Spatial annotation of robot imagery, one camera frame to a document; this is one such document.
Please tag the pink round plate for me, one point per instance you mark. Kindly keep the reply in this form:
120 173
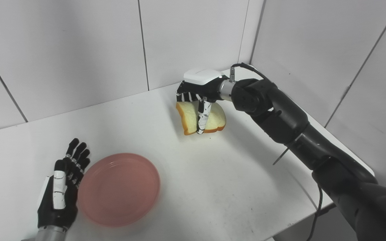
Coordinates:
119 189

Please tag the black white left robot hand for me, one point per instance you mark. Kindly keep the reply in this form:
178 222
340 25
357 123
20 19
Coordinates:
49 211

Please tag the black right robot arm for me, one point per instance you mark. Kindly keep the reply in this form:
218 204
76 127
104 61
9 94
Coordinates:
286 113

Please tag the black zip tie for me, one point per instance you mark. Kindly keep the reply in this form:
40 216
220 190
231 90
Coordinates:
281 155

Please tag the slice of white bread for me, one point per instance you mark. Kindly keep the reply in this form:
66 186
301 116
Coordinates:
188 115

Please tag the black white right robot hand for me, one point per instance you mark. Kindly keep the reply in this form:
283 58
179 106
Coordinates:
203 83

